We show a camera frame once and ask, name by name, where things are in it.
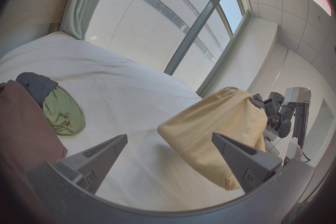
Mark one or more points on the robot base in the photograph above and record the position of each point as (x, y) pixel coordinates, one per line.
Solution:
(292, 149)

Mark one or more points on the bed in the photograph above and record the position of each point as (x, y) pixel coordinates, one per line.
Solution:
(118, 86)

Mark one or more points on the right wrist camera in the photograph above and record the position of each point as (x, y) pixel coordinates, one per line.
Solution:
(257, 101)

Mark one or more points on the green garment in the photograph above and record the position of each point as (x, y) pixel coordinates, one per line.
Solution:
(65, 112)

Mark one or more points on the brown shorts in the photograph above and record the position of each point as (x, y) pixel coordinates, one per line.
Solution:
(23, 123)

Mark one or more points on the black garment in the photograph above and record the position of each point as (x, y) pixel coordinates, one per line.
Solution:
(34, 83)

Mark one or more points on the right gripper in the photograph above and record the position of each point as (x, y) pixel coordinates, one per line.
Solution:
(270, 108)

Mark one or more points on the tan shorts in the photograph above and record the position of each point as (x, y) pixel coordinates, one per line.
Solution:
(210, 118)

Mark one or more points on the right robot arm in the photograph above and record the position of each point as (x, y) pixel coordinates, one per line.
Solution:
(282, 127)

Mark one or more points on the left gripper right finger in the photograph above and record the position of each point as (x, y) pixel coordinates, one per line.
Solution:
(246, 165)

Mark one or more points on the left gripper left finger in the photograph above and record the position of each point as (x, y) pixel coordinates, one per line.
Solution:
(97, 160)

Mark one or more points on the window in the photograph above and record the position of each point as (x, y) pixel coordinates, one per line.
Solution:
(147, 20)

